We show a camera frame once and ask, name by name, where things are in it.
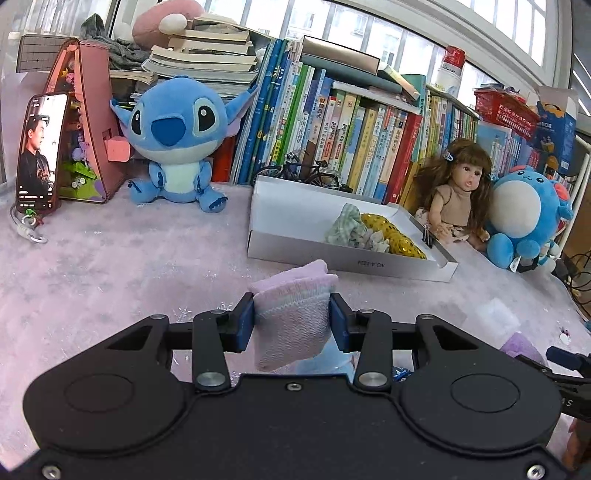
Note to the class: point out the lilac sock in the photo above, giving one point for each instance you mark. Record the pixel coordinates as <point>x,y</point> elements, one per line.
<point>291,315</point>

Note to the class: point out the blue cardboard carton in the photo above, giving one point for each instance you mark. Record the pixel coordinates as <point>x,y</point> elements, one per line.
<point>555,132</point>

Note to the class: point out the pink plush toy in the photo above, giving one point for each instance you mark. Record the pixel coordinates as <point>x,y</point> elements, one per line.
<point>158,23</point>

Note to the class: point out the yellow sequin pouch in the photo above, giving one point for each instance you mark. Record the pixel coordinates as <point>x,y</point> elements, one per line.
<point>399,243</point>

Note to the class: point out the brown haired baby doll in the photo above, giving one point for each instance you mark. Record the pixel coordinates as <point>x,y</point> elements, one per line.
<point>454,193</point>

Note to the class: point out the smartphone in red case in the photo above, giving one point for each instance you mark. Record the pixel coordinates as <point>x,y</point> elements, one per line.
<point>39,153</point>

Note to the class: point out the black binder clip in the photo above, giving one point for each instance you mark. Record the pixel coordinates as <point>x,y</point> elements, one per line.
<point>428,236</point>

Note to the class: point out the white bottle red cap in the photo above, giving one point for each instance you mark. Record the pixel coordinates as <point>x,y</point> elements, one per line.
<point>450,73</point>

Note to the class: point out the miniature black bicycle model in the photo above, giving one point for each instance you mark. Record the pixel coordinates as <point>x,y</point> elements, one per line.
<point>317,173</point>

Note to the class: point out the light blue tissue pack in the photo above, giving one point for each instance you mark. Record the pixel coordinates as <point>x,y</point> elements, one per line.
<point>330,361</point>

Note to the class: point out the round blue plush monster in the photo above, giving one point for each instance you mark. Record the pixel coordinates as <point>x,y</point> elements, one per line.
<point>524,215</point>

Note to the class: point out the green checked fabric scrunchie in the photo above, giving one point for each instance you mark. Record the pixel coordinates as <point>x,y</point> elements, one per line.
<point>348,230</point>

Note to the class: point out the stack of lying books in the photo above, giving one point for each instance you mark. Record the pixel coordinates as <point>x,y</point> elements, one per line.
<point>213,50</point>

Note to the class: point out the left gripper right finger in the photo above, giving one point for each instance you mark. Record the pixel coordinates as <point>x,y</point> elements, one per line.
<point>367,332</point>

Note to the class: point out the pink triangular toy house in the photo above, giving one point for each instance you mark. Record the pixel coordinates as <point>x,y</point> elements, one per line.
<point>87,166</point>

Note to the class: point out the grey crumpled cloth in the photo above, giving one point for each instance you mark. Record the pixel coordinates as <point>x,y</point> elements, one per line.
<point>123,55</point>

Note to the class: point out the metal carabiner keyring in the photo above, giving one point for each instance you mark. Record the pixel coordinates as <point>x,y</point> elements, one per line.
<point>26,224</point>

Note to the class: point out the blue Stitch plush toy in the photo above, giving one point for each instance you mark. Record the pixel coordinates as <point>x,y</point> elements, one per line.
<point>176,126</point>

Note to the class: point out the red plastic basket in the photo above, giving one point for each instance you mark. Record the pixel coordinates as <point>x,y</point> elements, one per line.
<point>504,109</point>

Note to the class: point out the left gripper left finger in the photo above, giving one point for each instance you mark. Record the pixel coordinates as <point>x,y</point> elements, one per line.
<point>214,333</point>

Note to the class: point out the row of upright books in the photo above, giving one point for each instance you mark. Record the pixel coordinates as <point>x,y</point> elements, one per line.
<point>371,123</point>

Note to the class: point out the person's right hand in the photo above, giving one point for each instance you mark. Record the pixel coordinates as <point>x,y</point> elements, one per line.
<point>577,452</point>

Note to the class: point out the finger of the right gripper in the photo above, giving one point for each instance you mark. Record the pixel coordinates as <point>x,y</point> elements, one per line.
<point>571,361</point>

